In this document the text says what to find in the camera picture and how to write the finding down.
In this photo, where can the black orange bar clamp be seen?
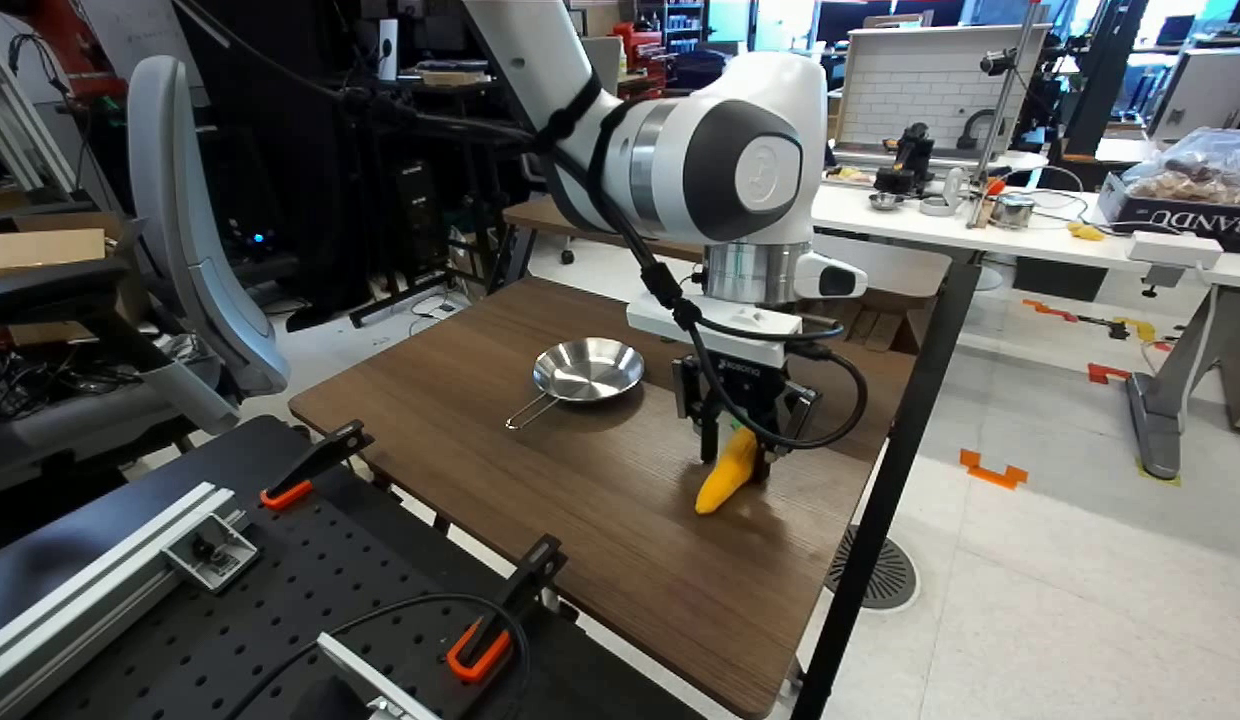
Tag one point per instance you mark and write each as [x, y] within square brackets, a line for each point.
[315, 464]
[515, 593]

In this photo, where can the white workbench desk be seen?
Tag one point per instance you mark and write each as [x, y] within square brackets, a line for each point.
[913, 220]

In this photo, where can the grey high-back chair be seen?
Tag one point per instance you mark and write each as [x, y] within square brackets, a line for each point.
[181, 226]

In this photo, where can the small steel frying pan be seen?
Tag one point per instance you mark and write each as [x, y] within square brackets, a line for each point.
[591, 369]

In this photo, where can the black perforated breadboard plate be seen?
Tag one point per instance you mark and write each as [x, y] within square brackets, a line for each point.
[315, 585]

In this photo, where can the long aluminium extrusion rail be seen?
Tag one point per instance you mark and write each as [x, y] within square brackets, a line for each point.
[85, 585]

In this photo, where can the raised wooden shelf board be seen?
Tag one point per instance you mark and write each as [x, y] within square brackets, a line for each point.
[893, 275]

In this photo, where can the orange floor tape marker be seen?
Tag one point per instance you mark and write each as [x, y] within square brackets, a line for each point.
[1103, 373]
[991, 471]

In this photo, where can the silver corner bracket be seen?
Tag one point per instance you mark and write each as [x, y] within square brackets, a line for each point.
[219, 555]

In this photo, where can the white board panel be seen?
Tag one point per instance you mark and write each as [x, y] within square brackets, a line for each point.
[925, 80]

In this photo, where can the short aluminium extrusion rail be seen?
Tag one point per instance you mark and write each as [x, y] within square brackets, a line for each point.
[366, 682]

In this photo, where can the grey tilted monitor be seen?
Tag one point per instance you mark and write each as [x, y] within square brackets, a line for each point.
[1206, 95]

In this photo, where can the camera on thin stand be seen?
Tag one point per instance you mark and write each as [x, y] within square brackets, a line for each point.
[1000, 106]

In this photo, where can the small black desktop device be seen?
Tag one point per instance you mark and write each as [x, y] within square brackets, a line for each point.
[907, 157]

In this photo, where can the black metal table leg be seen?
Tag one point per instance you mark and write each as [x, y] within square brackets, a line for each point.
[903, 452]

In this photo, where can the flat cardboard box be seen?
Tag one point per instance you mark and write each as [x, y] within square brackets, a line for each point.
[46, 251]

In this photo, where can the round floor drain grate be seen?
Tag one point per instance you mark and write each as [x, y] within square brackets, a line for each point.
[890, 577]

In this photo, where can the black printed storage box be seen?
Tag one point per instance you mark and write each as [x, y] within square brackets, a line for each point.
[1183, 213]

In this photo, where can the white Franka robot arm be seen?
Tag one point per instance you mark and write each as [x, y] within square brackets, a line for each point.
[742, 164]

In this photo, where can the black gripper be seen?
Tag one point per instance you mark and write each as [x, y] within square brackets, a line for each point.
[742, 394]

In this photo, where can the orange carrot plush toy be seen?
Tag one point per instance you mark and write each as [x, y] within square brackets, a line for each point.
[726, 481]

